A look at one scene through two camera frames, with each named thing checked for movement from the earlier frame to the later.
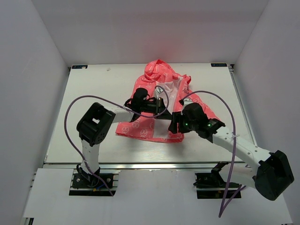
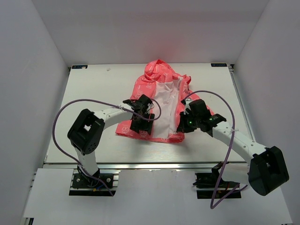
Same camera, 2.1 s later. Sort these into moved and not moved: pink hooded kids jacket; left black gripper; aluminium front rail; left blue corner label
Moved: left black gripper
Not moved: pink hooded kids jacket; left blue corner label; aluminium front rail
